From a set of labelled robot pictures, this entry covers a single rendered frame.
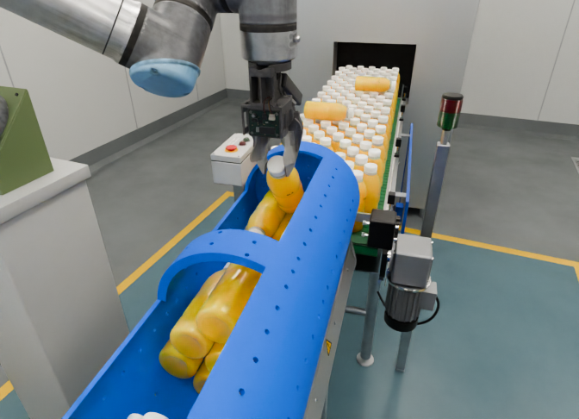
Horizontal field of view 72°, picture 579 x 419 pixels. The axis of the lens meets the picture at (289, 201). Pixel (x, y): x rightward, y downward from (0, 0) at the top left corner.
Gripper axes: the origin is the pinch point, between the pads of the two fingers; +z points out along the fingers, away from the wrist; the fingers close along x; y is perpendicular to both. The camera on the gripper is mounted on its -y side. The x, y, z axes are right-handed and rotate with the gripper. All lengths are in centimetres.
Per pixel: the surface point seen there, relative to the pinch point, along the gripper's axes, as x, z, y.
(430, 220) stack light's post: 36, 44, -64
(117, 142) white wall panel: -252, 111, -251
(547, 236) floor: 127, 126, -203
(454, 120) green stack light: 37, 7, -63
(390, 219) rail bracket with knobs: 22.2, 26.2, -30.3
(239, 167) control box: -24.9, 19.4, -37.5
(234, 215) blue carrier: -13.4, 17.3, -7.7
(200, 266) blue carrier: -13.2, 18.7, 10.7
